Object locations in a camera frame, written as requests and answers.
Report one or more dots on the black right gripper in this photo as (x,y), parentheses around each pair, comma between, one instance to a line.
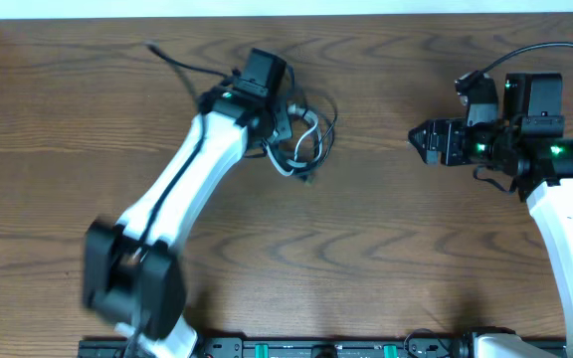
(452,128)

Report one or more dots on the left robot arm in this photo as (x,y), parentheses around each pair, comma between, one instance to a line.
(132,269)

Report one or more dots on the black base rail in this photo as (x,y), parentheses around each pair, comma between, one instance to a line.
(228,347)

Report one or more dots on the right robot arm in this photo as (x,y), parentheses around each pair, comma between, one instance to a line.
(519,134)

